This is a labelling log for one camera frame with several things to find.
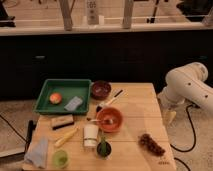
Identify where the orange bowl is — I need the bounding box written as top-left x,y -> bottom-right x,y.
96,107 -> 123,133

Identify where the orange peach fruit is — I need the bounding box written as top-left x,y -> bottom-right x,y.
49,92 -> 62,105

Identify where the green plastic tray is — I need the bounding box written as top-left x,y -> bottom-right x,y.
34,79 -> 91,115

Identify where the white cup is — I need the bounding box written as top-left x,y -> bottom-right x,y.
83,124 -> 99,148

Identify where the metal spoon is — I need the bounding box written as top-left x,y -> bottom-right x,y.
87,118 -> 113,124

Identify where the black white brush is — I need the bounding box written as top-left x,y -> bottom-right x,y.
96,90 -> 123,112

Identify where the small potted cactus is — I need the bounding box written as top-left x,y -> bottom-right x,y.
97,137 -> 112,158

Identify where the dark grape bunch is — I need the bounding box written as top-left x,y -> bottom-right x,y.
139,133 -> 165,156

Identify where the wooden block brush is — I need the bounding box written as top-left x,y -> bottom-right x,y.
51,115 -> 74,130

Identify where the black cable right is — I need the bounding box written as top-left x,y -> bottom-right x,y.
170,104 -> 198,154

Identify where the blue folded cloth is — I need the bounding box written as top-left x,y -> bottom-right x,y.
24,137 -> 48,169

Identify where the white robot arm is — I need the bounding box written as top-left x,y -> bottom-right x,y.
157,62 -> 213,126

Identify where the green plastic cup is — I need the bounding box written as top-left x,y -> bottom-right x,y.
52,150 -> 69,169

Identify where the purple bowl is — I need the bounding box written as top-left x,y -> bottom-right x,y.
91,80 -> 111,100

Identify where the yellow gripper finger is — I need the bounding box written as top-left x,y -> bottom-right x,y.
165,111 -> 176,126

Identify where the blue sponge in tray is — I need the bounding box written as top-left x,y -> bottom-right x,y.
64,96 -> 83,111

